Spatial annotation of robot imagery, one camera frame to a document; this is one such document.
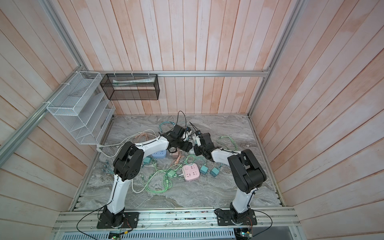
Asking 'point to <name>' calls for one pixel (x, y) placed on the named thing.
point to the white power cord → (108, 149)
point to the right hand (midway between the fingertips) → (197, 145)
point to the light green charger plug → (171, 173)
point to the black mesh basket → (131, 87)
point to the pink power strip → (191, 171)
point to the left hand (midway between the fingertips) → (187, 146)
